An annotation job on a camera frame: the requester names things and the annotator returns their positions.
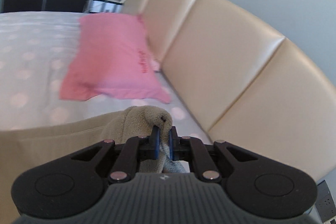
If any pink pillow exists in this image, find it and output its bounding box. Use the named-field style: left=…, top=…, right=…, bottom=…
left=59, top=13, right=171, bottom=103

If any grey power strip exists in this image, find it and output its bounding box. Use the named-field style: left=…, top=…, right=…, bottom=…
left=315, top=180, right=335, bottom=223

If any cream padded headboard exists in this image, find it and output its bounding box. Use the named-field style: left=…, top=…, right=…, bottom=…
left=122, top=0, right=335, bottom=180

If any beige fleece garment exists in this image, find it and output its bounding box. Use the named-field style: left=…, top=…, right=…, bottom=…
left=1, top=106, right=186, bottom=223

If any white bedside table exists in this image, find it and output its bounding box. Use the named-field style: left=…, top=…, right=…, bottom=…
left=83, top=0, right=126, bottom=14

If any polka dot bed sheet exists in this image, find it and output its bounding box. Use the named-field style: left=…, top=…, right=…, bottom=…
left=1, top=11, right=210, bottom=144

